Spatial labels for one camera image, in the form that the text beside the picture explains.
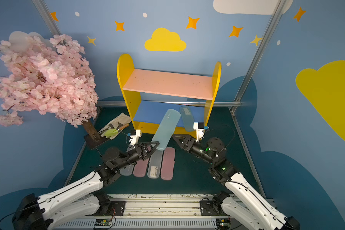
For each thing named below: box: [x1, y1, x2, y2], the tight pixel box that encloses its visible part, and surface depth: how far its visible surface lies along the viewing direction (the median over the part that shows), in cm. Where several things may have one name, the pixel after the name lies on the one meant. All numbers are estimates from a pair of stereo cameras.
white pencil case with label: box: [147, 149, 164, 179], surface depth 88 cm
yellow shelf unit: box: [116, 53, 222, 139], surface depth 81 cm
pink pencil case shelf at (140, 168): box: [133, 158, 150, 178], surface depth 88 cm
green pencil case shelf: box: [151, 108, 182, 151], surface depth 69 cm
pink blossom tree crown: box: [0, 34, 99, 127], surface depth 59 cm
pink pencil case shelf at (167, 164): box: [160, 147, 176, 181], surface depth 90 cm
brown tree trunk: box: [82, 119, 101, 142], surface depth 93 cm
